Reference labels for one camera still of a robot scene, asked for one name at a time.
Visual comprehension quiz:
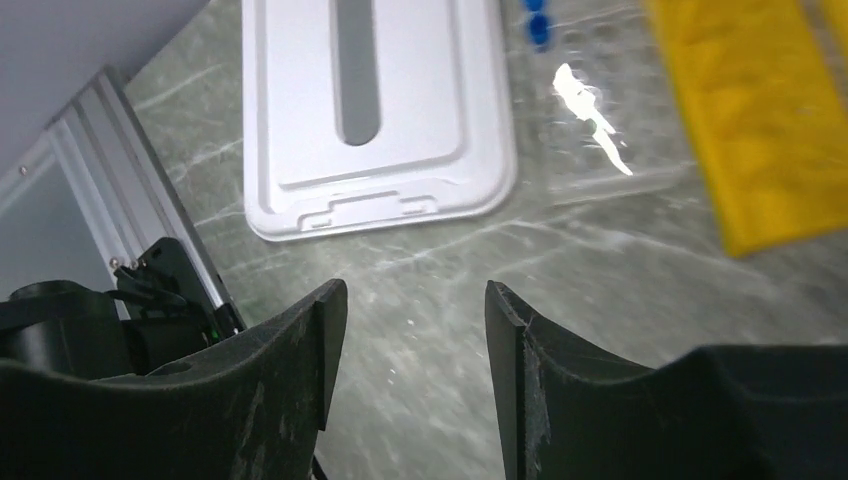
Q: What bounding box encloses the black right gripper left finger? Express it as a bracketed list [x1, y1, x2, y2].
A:
[1, 279, 348, 479]

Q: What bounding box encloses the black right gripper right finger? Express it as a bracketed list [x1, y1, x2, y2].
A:
[484, 281, 847, 479]

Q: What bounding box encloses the white plastic lid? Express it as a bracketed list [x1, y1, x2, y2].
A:
[241, 1, 518, 242]

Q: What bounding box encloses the yellow test tube rack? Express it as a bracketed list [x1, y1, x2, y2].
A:
[646, 1, 847, 256]

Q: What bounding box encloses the clear well plate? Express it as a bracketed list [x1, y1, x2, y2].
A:
[498, 1, 694, 204]

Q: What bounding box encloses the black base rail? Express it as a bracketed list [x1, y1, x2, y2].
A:
[108, 237, 246, 345]

